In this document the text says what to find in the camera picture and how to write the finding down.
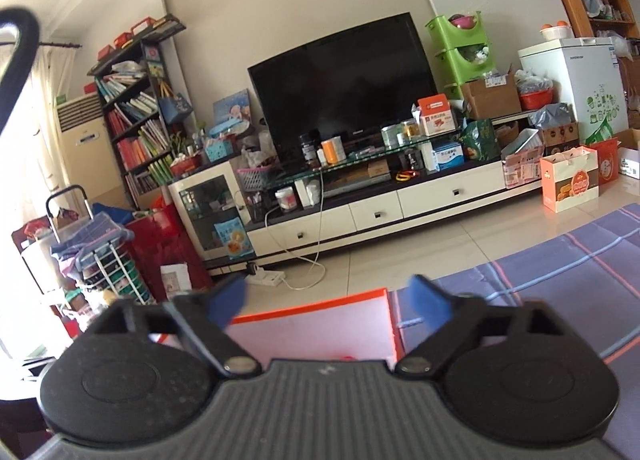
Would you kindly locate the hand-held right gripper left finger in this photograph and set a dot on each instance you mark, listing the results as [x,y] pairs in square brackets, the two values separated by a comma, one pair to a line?
[227,297]

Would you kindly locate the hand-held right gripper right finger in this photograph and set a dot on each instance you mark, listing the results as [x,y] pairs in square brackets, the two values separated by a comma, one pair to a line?
[425,300]

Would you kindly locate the white power strip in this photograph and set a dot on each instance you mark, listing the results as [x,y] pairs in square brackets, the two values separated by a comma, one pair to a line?
[265,278]

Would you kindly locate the blue snack bag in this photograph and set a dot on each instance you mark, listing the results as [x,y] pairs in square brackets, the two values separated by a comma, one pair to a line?
[234,240]

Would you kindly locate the red bag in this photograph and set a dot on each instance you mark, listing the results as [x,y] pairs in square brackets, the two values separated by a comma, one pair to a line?
[165,245]

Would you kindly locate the white television cabinet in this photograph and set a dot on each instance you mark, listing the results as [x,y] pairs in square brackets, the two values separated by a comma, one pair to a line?
[375,212]

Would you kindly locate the white jar with red label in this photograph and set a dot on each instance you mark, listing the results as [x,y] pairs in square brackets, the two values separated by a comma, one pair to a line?
[285,200]

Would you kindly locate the pink plastic basket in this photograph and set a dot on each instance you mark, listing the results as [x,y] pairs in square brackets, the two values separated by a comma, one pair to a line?
[257,175]

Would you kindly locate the blue plaid blanket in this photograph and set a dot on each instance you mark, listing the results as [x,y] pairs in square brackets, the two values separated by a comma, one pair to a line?
[550,270]

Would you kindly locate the blue and white carton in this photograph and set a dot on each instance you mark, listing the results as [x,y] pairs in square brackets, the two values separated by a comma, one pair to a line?
[448,155]

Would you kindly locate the teal plastic basket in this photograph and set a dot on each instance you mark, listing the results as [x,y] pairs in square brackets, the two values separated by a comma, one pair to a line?
[220,150]

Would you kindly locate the blue striped cloth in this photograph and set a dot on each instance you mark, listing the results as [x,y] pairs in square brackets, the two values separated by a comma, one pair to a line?
[90,235]

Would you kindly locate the pink patterned carton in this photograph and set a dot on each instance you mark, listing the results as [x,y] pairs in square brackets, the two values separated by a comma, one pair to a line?
[522,168]

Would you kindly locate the dark lidded jar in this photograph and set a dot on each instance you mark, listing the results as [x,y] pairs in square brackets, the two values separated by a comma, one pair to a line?
[309,150]

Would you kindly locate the green foil bag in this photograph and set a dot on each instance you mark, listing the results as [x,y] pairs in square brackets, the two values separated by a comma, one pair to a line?
[480,140]

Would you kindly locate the orange and white canister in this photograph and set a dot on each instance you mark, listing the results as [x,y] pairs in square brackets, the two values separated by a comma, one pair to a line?
[332,150]

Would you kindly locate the orange and white carton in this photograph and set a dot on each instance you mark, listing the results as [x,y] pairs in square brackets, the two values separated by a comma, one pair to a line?
[437,118]

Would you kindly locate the orange and white gift bag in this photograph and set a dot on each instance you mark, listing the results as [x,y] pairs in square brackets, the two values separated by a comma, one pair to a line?
[570,180]

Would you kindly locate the cartoon picture board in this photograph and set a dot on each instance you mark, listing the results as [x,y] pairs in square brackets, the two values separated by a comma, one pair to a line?
[232,108]

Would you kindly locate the blue hanging bag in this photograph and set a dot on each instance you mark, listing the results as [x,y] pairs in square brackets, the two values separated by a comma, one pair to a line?
[176,105]

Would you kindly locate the dark bookshelf with books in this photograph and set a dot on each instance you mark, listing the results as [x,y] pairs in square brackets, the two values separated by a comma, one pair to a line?
[135,120]

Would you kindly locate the standing air conditioner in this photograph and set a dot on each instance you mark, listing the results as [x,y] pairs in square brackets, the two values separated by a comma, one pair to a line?
[87,145]

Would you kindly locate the brown cardboard box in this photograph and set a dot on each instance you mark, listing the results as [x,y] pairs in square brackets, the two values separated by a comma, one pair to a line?
[490,98]

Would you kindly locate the brown printed fruit carton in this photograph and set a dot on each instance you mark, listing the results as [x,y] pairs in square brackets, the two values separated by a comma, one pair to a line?
[561,136]

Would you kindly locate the orange gift box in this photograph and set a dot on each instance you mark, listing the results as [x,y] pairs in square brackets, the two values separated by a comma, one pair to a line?
[607,163]

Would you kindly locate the black flat television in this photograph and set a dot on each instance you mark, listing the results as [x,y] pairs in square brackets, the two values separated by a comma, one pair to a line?
[345,85]

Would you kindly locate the red plastic basin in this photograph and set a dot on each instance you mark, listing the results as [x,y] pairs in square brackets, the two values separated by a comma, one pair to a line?
[536,99]

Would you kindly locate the green stacked storage bins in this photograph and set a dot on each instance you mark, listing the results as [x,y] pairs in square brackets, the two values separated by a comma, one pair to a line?
[460,55]

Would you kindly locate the white chest freezer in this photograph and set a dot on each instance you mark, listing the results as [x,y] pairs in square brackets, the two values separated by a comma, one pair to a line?
[585,85]

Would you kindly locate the bowl of oranges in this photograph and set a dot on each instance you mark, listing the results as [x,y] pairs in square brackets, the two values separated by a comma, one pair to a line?
[556,31]

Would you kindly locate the dark curved tube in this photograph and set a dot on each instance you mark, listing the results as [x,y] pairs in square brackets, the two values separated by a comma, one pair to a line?
[27,40]

